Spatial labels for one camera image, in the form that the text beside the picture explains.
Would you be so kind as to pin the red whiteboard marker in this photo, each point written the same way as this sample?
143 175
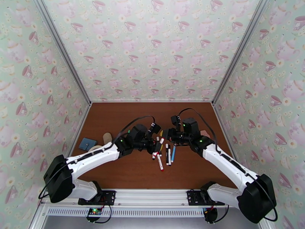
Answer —
161 164
162 140

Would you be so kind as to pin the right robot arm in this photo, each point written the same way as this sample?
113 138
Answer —
228 161

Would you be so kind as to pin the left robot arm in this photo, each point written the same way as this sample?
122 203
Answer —
95 155

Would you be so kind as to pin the blue marker pen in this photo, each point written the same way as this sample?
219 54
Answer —
173 154

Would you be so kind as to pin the pink flat pad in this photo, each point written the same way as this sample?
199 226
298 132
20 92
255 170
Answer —
206 133

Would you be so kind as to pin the tan oval insole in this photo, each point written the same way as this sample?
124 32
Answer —
107 137

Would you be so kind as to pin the beige tape roll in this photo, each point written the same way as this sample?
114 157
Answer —
95 148

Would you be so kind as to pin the blue wallet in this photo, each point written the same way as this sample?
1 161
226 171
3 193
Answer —
87 143

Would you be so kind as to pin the small circuit board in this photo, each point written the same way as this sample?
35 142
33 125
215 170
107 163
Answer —
94 212

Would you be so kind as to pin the black round controller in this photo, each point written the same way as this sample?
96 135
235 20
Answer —
210 215

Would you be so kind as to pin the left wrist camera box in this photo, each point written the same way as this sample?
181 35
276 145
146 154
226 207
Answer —
155 128

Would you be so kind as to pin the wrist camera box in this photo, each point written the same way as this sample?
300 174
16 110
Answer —
155 128
175 121

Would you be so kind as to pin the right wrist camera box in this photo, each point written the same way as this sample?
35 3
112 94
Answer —
175 121

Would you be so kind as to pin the aluminium mounting rail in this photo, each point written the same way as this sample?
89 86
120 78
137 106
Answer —
152 196

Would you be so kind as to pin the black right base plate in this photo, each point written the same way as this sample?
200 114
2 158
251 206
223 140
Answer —
194 197

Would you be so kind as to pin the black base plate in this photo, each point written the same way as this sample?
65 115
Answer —
194 197
107 196

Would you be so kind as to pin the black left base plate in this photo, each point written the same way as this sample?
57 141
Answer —
107 196

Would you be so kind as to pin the aluminium frame post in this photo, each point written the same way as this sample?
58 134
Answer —
62 49
240 51

